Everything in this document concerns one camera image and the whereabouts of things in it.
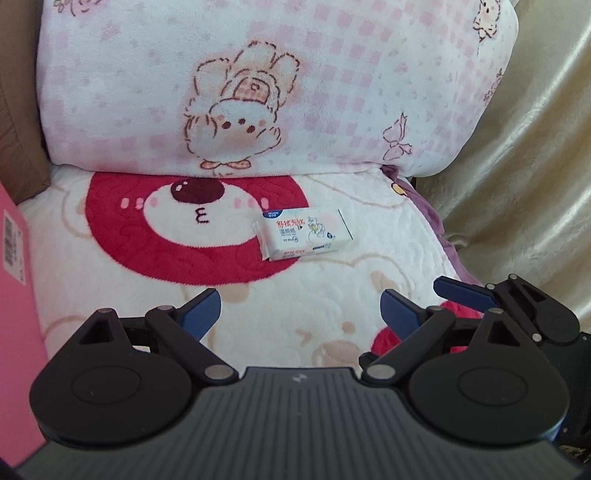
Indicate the red bear print blanket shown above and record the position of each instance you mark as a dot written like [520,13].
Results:
[133,242]

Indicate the pink checkered bunny pillow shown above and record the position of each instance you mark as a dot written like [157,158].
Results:
[266,88]

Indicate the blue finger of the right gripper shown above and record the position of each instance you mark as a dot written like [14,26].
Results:
[474,297]

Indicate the brown embroidered pillow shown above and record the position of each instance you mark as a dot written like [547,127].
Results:
[25,164]

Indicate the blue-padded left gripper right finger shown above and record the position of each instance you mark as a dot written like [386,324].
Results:
[402,318]

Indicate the pink cardboard box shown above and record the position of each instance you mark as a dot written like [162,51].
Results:
[22,352]

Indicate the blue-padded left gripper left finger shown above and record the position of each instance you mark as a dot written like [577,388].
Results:
[195,317]

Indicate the white wet tissue pack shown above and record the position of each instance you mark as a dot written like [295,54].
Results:
[298,232]

